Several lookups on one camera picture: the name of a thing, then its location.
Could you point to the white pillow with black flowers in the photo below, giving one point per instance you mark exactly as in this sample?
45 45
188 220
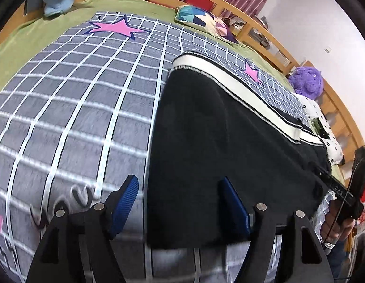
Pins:
315 109

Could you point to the white wall switch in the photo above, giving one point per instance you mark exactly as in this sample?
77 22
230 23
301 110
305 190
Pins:
327 50

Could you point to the wooden bed frame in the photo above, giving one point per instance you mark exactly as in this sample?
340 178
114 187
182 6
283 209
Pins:
250 25

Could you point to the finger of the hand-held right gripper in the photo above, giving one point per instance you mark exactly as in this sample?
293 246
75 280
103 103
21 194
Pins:
324 174

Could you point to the dark phone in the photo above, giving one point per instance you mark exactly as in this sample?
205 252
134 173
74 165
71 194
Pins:
320 128

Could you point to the person's right hand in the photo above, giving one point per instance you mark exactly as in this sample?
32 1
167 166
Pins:
330 227

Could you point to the grey checkered star blanket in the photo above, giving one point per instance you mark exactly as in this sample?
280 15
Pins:
67 109

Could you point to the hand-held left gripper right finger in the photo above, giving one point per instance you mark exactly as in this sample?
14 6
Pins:
234 209

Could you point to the black pants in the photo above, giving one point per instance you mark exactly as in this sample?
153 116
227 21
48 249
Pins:
206 153

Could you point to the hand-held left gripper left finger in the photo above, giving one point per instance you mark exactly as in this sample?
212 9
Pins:
126 200

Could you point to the geometric patterned cushion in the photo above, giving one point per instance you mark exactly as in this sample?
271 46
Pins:
200 17

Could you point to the purple plush toy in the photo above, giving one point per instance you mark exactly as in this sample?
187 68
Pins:
306 82

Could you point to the green bed sheet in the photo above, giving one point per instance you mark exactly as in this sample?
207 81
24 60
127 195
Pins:
29 32

